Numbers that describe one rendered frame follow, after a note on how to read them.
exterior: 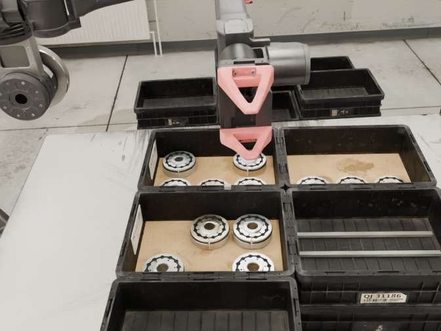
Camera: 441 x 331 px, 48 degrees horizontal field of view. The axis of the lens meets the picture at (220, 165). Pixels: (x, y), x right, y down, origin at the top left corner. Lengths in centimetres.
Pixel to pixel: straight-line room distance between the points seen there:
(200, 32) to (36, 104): 304
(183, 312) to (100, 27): 338
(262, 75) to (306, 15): 381
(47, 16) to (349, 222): 90
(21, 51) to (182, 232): 64
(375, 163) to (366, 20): 302
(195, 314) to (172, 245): 23
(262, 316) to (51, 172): 103
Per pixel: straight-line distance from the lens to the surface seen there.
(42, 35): 106
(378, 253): 131
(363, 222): 140
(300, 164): 157
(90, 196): 173
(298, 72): 71
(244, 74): 61
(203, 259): 127
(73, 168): 189
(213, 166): 156
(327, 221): 138
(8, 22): 112
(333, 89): 273
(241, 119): 67
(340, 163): 159
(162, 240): 134
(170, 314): 118
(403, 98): 375
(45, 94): 143
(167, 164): 154
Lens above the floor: 177
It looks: 37 degrees down
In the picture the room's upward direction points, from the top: 3 degrees counter-clockwise
